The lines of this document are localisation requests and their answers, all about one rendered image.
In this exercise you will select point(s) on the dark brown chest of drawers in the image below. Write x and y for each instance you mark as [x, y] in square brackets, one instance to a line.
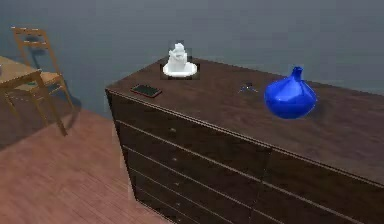
[213, 133]

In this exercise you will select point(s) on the white statue on round base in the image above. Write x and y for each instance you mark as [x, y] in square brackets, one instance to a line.
[179, 64]

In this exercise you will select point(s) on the black phone with red edge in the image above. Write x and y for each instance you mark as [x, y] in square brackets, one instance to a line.
[146, 90]

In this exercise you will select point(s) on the small blue keys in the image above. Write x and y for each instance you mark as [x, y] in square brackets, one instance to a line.
[247, 88]

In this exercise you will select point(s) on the blue round vase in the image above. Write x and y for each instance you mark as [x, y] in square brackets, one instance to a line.
[289, 97]

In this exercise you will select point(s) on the light wooden chair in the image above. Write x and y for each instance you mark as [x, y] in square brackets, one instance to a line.
[43, 71]

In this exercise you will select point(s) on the light wooden table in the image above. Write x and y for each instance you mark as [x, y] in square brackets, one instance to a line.
[16, 75]

